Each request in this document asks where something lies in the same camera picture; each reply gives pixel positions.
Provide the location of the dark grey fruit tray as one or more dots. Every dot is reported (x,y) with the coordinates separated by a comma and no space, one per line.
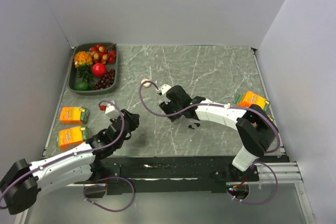
(84,73)

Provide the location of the green avocado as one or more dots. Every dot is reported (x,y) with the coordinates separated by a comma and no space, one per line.
(82,86)

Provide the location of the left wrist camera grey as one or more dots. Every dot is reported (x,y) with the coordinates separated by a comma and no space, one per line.
(109,109)

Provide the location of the orange flower fruit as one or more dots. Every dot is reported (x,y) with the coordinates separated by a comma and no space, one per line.
(82,58)

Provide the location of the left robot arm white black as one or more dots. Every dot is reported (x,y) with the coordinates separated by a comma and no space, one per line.
(25,182)

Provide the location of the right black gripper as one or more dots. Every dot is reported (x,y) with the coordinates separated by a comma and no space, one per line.
(166,107)

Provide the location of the beige earbud charging case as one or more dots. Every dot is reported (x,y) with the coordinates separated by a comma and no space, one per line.
(146,83)

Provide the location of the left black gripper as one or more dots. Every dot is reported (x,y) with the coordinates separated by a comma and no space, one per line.
(133,119)

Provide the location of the orange juice box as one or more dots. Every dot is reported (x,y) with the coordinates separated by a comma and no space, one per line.
(72,137)
(271,118)
(249,98)
(74,115)

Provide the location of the red apple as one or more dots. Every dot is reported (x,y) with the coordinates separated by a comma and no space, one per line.
(99,70)

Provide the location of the orange juice box lower right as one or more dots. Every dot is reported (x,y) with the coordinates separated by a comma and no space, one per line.
(271,118)

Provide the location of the orange juice box lower left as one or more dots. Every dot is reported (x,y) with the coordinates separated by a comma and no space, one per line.
(72,137)

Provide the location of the red cherry bunch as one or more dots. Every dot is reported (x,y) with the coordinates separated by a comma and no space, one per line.
(103,54)

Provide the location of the orange juice box upper left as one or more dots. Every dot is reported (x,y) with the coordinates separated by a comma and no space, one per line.
(74,115)

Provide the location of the dark grape bunch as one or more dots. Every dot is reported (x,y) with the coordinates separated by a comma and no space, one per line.
(105,81)

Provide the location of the orange juice box upper right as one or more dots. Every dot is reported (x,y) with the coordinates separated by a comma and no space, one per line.
(249,98)

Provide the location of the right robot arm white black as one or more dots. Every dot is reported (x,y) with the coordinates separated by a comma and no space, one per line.
(255,128)

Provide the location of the aluminium frame rail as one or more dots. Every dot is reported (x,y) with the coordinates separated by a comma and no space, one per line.
(286,173)

